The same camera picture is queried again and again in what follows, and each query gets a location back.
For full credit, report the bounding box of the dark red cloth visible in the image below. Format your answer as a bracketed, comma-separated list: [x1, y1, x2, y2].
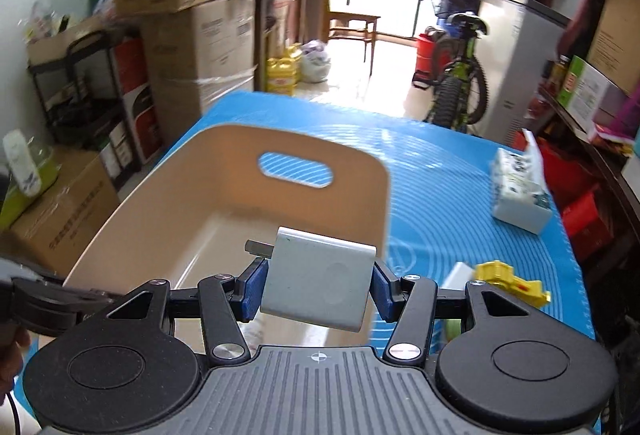
[556, 0, 640, 66]

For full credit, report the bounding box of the taped brown cardboard box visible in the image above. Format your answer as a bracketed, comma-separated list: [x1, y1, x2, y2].
[9, 149, 122, 277]

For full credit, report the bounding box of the green plastic container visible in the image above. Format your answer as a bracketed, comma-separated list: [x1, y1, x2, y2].
[0, 129, 62, 228]

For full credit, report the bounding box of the small white charger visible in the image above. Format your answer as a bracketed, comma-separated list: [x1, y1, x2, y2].
[440, 262, 476, 290]

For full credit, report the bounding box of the green and white carton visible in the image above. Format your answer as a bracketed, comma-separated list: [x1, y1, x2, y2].
[556, 55, 627, 127]

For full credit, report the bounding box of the yellow plastic toy gun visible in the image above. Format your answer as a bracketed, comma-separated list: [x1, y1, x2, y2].
[474, 260, 552, 308]

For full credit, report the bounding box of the white printed tissue box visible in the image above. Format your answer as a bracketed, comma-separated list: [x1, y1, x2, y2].
[489, 129, 553, 236]

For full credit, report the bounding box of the black metal rack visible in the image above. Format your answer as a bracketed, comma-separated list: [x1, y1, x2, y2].
[27, 29, 147, 188]

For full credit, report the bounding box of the brown sauce bottle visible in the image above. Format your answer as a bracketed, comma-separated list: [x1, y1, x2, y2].
[547, 56, 572, 92]

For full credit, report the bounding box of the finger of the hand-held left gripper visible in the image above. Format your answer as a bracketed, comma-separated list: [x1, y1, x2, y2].
[11, 276, 123, 337]

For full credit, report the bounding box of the wooden chair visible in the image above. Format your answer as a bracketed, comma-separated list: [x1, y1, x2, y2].
[326, 0, 382, 77]

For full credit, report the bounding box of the yellow oil bottle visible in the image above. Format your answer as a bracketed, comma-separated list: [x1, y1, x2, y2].
[266, 46, 302, 94]

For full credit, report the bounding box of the person's left hand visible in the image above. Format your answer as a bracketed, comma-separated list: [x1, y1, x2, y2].
[0, 329, 32, 398]

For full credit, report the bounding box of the blue silicone mat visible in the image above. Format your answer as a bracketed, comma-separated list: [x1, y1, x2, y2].
[10, 91, 603, 435]

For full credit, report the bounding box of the dark wooden shelf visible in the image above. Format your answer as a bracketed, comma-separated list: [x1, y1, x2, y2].
[536, 82, 640, 366]

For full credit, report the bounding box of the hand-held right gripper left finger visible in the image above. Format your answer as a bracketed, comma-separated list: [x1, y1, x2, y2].
[105, 260, 271, 363]

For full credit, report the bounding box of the red carton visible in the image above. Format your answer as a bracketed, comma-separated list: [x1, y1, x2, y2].
[536, 138, 597, 212]
[559, 189, 615, 262]

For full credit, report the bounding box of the green mountain bicycle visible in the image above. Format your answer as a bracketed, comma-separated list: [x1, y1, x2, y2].
[409, 0, 507, 134]

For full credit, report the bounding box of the large plastic-wrapped cardboard box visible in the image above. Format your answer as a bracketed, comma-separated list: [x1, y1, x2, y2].
[141, 0, 258, 151]

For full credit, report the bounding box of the flat brown cardboard box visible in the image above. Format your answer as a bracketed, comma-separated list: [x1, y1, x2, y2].
[585, 0, 640, 92]

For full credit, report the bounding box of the white plastic bag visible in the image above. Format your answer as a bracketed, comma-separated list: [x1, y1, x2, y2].
[299, 40, 332, 84]

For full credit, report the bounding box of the large white charger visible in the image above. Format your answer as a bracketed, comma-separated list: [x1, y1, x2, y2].
[244, 226, 378, 333]

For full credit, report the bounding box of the red and white appliance box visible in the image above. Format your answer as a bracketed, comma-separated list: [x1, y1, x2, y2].
[114, 38, 163, 166]

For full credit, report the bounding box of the black cable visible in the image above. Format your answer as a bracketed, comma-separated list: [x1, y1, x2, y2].
[2, 390, 23, 435]

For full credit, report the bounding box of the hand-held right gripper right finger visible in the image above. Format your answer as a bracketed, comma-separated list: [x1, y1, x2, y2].
[371, 259, 531, 363]

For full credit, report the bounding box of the beige plastic bin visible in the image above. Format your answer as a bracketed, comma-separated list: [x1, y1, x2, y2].
[64, 124, 392, 352]

